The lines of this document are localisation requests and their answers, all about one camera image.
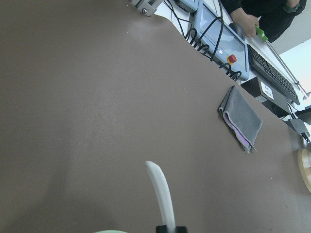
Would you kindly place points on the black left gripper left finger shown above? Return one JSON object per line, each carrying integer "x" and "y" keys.
{"x": 161, "y": 229}

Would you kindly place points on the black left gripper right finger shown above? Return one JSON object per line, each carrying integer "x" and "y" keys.
{"x": 181, "y": 229}

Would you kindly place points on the white ceramic spoon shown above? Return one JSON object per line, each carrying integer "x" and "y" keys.
{"x": 163, "y": 195}

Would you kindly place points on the mint green bowl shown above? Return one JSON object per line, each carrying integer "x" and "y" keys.
{"x": 110, "y": 231}

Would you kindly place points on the grey folded cloth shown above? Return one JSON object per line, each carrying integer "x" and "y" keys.
{"x": 241, "y": 118}

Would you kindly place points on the wooden stand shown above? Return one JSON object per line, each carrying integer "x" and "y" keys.
{"x": 304, "y": 165}

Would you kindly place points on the black box with label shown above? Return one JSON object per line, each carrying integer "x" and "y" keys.
{"x": 267, "y": 95}

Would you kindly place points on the black keyboard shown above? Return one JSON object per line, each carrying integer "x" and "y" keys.
{"x": 271, "y": 75}

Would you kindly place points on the teach pendant with red button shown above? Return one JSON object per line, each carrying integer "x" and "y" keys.
{"x": 215, "y": 39}

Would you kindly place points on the green handled grabber tool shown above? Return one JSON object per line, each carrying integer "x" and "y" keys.
{"x": 261, "y": 34}

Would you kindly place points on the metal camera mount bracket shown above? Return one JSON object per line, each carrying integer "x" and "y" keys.
{"x": 147, "y": 7}

